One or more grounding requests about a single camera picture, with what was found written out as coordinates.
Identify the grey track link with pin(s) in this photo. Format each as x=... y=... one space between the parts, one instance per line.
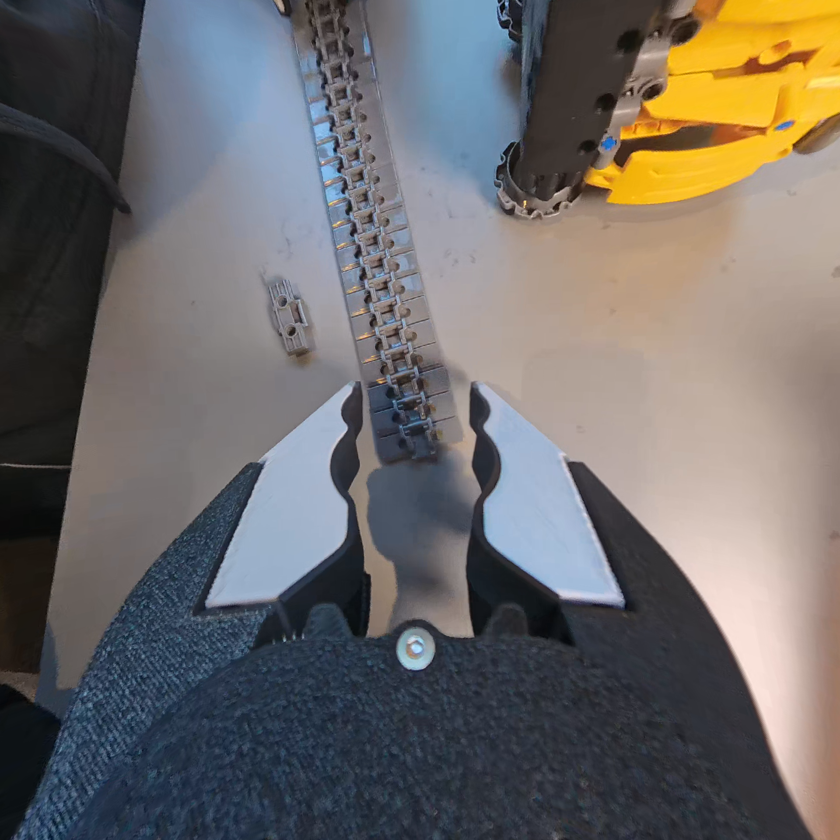
x=292 y=321

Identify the black yellow toy brick vehicle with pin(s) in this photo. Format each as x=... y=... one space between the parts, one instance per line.
x=577 y=98

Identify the light grey desk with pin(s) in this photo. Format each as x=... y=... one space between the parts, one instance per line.
x=590 y=394

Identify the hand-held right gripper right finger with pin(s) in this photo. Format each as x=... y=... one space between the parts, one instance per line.
x=551 y=525

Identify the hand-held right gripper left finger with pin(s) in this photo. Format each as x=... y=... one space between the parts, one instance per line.
x=282 y=525

